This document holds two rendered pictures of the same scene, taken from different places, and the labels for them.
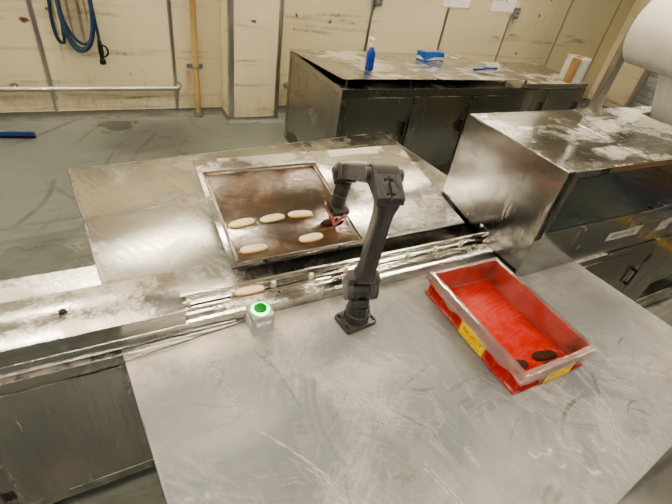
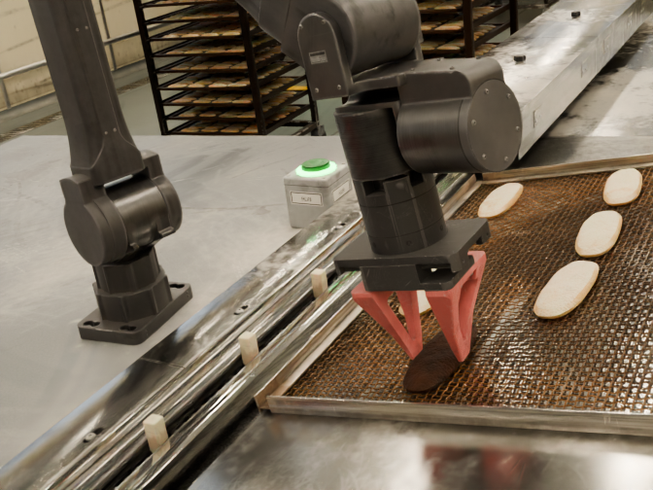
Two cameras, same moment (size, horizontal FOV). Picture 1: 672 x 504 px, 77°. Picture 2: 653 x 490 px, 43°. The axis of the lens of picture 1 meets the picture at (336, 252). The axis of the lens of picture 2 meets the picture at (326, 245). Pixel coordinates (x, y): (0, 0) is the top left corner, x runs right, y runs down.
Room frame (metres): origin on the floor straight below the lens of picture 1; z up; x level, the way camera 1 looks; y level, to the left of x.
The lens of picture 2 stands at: (1.87, -0.26, 1.26)
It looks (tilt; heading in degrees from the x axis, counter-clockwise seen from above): 24 degrees down; 155
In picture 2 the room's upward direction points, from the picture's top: 8 degrees counter-clockwise
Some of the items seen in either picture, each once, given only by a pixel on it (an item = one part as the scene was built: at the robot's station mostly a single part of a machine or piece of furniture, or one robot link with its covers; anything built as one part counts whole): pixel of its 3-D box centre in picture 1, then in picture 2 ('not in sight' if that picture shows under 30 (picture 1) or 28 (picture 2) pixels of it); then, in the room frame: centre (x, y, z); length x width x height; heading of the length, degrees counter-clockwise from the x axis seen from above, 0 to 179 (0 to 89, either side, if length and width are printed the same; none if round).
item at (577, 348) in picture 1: (503, 317); not in sight; (1.08, -0.60, 0.88); 0.49 x 0.34 x 0.10; 32
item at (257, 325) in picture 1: (259, 320); (323, 206); (0.90, 0.20, 0.84); 0.08 x 0.08 x 0.11; 33
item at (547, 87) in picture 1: (511, 106); not in sight; (5.43, -1.81, 0.40); 1.30 x 0.85 x 0.80; 123
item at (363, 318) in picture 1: (357, 312); (130, 285); (0.99, -0.10, 0.86); 0.12 x 0.09 x 0.08; 129
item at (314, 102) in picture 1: (400, 117); not in sight; (3.97, -0.37, 0.51); 1.93 x 1.05 x 1.02; 123
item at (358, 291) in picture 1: (358, 290); (129, 225); (1.01, -0.09, 0.94); 0.09 x 0.05 x 0.10; 17
